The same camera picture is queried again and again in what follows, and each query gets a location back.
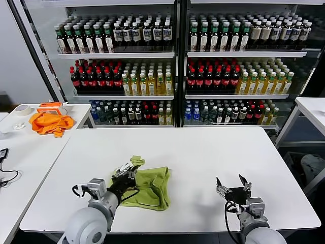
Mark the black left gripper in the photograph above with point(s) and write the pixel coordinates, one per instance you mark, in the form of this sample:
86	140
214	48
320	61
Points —
122	185

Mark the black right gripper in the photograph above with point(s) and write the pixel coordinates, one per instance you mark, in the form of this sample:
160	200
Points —
237	195

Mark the light green T-shirt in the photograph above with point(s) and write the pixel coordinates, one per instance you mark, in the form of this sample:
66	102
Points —
152	188

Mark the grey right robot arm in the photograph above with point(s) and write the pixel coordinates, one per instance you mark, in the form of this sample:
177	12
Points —
256	228

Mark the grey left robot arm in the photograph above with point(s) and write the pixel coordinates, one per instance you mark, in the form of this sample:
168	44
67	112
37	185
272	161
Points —
83	226

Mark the dark drink bottle white cap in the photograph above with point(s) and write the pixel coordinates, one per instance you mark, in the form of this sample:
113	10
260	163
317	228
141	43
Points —
220	117
243	115
227	117
115	117
235	115
138	116
123	117
130	116

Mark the red cap cola bottle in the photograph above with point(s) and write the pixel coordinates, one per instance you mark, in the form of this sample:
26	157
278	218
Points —
258	114
154	116
92	82
100	82
146	116
75	82
191	82
199	82
208	82
234	82
117	82
83	82
225	82
217	82
109	82
250	115

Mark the dark green drink bottle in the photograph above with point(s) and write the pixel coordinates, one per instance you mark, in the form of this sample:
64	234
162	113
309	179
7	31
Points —
101	115
108	116
204	115
212	116

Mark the yellow juice bottle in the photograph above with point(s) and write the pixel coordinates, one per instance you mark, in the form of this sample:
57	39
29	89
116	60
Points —
269	86
278	86
242	86
143	87
160	87
126	87
287	86
251	86
134	87
168	87
260	86
168	117
151	87
161	117
273	117
265	117

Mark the blue water bottle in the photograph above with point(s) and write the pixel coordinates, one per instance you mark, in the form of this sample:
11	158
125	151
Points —
188	115
196	115
94	115

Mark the white side table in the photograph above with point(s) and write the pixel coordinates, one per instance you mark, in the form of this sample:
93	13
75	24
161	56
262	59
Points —
313	111
78	111
30	162

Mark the grey bag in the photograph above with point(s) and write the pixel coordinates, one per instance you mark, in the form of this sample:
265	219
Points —
312	164

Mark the crumpled orange cloth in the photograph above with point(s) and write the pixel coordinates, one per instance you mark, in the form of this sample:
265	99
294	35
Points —
48	124

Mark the orange and white box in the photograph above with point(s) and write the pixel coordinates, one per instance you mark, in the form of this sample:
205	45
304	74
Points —
49	108

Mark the small white object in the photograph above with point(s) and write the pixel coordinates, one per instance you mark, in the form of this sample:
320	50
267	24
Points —
19	125

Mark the beige tape roll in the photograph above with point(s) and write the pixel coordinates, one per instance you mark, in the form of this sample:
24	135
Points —
25	111

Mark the black power adapter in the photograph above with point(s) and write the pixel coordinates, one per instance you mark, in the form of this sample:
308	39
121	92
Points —
3	153

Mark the green cap dark tea bottle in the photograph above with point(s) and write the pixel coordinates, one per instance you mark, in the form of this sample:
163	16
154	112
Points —
61	42
214	40
71	42
80	42
244	40
90	42
234	40
109	42
99	42
193	40
224	40
203	40

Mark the white cap navy label bottle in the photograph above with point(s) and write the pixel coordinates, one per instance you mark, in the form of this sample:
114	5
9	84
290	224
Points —
286	34
305	34
147	35
157	35
275	34
167	34
127	35
295	34
118	35
136	35

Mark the white cap beige label bottle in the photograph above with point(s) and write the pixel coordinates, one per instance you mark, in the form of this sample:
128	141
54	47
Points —
255	34
265	34

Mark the white beverage display shelf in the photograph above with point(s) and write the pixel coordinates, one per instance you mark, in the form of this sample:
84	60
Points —
254	2
101	2

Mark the black cabinet post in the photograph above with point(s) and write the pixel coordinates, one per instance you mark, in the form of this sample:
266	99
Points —
180	63

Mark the black slanted frame bar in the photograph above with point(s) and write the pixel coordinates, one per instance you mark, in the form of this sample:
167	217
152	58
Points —
34	50

